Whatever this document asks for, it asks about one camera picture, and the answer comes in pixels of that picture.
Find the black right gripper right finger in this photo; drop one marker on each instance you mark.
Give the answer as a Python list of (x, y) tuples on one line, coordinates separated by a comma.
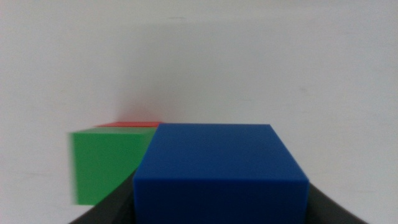
[(326, 211)]

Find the green cube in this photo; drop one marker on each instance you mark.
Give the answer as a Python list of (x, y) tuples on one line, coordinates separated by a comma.
[(105, 165)]

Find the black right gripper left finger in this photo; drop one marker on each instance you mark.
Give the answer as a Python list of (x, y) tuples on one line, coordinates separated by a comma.
[(112, 208)]

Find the red cube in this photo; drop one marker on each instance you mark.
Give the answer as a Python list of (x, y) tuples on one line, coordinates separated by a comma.
[(130, 124)]

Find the blue cube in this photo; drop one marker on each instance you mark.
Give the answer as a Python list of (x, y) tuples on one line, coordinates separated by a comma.
[(220, 174)]

